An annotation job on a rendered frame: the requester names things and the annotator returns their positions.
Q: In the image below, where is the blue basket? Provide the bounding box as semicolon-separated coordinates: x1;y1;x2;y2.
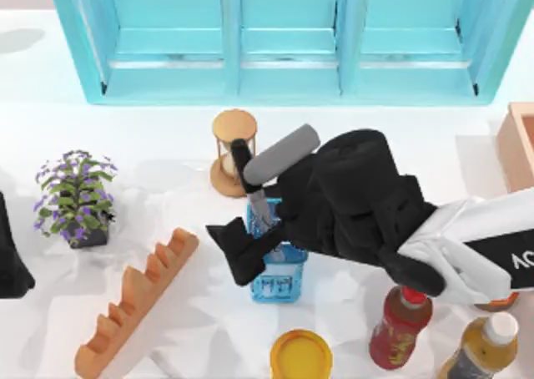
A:
248;196;310;304

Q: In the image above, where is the wooden hourglass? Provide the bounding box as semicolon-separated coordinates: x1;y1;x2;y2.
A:
209;109;259;199

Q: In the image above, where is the orange notched wooden holder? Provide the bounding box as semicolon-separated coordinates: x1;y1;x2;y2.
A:
73;227;200;378

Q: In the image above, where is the yellow cup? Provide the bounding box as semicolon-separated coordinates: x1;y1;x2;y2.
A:
270;328;335;379

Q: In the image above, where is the light blue rack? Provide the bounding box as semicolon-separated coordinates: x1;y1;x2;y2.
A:
46;0;534;107

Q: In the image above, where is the red bottle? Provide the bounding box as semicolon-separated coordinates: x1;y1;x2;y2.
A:
368;284;434;372

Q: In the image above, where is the purple flowering potted plant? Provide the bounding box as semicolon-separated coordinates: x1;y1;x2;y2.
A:
33;149;120;250

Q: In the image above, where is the salmon shallow box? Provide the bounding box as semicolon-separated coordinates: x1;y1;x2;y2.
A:
496;101;534;195

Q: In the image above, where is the orange round object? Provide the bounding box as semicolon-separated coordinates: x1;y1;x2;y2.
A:
474;291;521;314

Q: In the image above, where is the yellow bottle with white cap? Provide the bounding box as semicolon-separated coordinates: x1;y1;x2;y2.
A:
435;311;521;379

